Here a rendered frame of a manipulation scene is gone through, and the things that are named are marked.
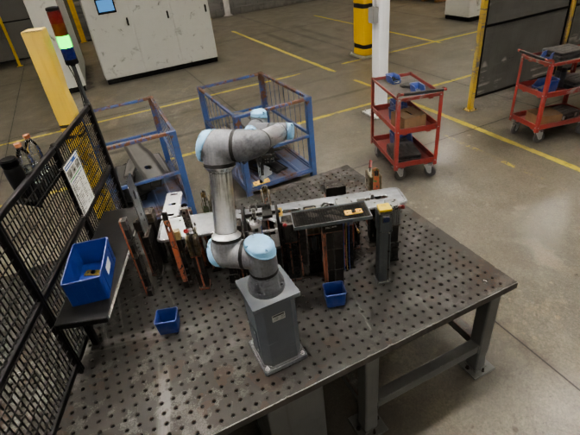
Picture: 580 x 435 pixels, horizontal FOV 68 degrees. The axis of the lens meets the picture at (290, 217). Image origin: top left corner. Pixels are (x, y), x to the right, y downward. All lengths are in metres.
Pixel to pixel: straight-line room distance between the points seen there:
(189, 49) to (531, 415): 9.00
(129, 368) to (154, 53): 8.33
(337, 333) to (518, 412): 1.18
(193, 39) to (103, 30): 1.78
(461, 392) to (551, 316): 0.91
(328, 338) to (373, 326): 0.22
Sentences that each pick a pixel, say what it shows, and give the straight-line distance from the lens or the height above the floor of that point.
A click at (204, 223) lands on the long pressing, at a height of 1.00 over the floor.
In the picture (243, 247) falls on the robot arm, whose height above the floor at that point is 1.32.
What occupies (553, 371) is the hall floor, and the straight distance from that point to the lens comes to 3.09.
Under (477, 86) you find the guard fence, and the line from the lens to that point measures 6.52.
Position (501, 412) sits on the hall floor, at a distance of 2.82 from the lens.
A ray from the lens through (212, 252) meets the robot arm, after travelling 1.68.
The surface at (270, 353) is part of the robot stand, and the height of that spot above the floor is 0.82.
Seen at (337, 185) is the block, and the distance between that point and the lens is 2.54.
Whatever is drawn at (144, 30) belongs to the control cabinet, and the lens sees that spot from 9.87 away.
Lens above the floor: 2.29
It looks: 34 degrees down
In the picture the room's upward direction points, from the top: 7 degrees counter-clockwise
